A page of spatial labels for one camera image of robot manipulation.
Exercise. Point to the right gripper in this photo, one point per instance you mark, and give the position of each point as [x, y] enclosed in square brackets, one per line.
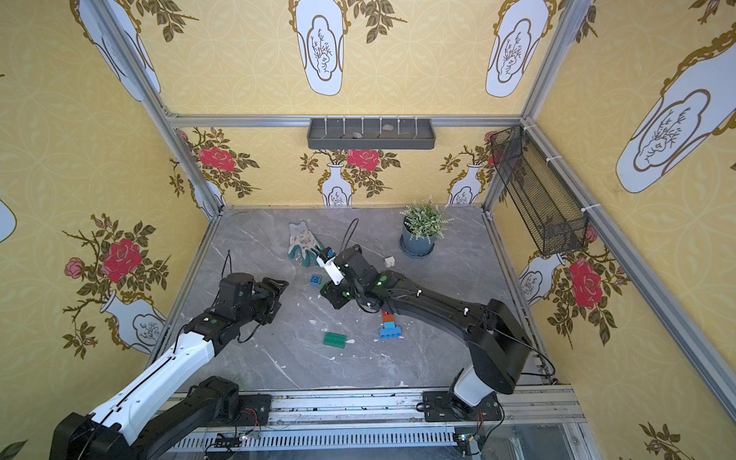
[345, 276]

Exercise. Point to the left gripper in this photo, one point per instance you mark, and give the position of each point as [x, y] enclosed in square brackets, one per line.
[270, 296]

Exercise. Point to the green 2x4 brick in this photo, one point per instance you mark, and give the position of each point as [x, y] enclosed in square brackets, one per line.
[335, 340]

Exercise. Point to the light blue 2x4 brick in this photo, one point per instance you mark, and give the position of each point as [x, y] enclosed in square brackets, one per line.
[387, 333]

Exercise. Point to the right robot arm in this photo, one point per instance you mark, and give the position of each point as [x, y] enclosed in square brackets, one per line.
[499, 346]

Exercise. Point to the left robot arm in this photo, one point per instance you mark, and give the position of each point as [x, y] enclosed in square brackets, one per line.
[129, 425]

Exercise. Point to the green white work glove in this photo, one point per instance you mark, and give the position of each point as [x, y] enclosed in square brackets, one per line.
[304, 246]

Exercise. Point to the potted plant grey pot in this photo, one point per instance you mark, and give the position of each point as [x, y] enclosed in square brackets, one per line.
[424, 223]

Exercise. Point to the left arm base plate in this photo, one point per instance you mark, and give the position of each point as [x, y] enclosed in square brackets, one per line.
[253, 411]

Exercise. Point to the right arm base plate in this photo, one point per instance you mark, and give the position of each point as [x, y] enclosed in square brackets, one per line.
[444, 406]

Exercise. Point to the grey wall shelf tray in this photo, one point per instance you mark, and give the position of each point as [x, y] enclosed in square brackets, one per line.
[409, 133]

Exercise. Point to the black wire mesh basket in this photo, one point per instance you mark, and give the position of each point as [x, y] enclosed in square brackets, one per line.
[552, 216]

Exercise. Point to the aluminium front rail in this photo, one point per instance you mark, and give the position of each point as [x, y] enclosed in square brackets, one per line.
[341, 418]

